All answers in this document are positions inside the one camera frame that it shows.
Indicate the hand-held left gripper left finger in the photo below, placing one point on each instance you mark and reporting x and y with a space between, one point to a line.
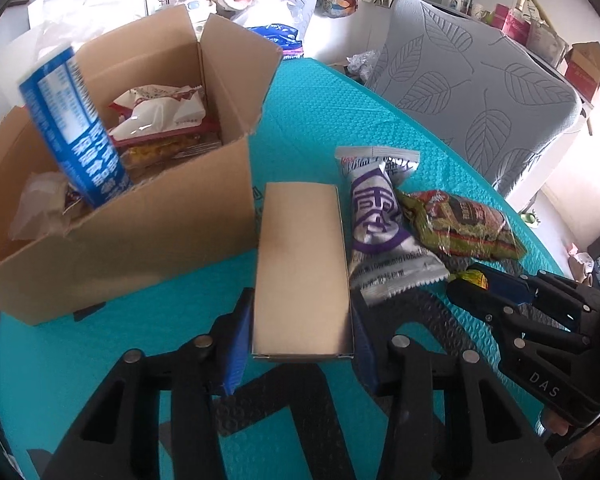
235 345

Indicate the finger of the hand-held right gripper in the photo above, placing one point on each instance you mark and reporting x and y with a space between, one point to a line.
500 320
555 292

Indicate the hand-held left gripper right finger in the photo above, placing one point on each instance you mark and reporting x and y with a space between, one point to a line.
367 370

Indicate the yellow candy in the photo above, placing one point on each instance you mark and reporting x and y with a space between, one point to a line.
472 278

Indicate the beige carton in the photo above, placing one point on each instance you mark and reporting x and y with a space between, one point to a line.
302 270

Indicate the green snack packet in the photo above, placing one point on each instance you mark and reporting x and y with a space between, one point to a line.
460 225

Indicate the purple silver snack packet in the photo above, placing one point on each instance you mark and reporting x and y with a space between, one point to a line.
380 210

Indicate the yellow snack packet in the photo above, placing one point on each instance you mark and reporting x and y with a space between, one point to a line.
155 152

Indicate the white red snack bag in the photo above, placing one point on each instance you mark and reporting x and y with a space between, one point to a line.
165 112

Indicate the blue white tube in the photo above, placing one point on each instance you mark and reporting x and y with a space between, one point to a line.
75 125

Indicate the person's right hand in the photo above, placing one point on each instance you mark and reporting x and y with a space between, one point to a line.
587 437

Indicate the small green toy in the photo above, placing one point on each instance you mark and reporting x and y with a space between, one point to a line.
530 217

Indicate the grey leaf pattern chair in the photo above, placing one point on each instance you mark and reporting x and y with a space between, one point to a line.
480 85

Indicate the small open cardboard box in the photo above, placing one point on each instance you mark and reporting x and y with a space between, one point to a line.
587 72

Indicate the silver box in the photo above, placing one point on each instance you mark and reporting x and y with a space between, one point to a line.
547 40

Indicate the teal bubble mat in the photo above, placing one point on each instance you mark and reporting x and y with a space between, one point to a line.
330 110

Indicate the pink gift box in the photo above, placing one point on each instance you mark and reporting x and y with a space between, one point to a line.
515 22

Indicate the crumpled clear plastic bags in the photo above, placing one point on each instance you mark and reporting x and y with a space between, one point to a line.
362 62

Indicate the blue white tissue pack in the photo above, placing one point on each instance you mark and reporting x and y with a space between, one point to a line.
280 35

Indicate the white jug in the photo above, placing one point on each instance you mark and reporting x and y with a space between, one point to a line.
196 10

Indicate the white plastic bag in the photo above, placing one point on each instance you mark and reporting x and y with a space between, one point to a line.
275 10

